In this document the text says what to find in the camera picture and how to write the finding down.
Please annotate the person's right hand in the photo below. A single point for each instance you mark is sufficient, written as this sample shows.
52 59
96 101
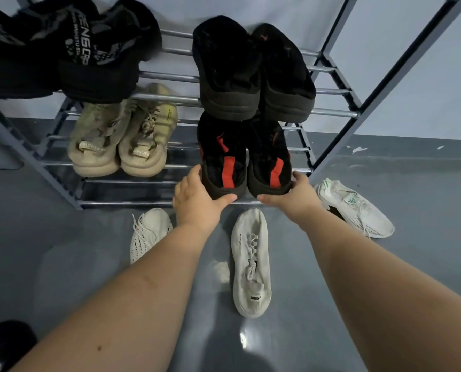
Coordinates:
300 201

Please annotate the person's right forearm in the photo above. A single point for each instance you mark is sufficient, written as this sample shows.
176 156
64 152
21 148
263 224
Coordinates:
389 298

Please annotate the person's left forearm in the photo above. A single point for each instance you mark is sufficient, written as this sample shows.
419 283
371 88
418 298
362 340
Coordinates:
118 313

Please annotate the person's left hand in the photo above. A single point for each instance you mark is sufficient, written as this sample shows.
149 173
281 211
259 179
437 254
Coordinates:
193 207

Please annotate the white mesh sneaker black label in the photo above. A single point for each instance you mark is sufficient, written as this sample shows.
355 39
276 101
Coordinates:
251 275

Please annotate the black white patterned sneaker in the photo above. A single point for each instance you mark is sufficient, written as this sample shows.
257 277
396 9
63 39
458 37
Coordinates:
98 73
17 65

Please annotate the person's left black clog slipper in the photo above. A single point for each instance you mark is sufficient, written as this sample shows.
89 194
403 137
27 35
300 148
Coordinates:
5 344

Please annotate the grey metal shoe rack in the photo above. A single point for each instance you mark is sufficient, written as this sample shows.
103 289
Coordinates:
389 81

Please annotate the black sneaker orange marks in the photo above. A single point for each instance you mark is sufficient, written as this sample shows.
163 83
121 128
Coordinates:
286 81
226 73

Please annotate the black sneaker red stripe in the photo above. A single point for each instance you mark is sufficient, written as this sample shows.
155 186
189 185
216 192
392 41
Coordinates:
222 158
269 158

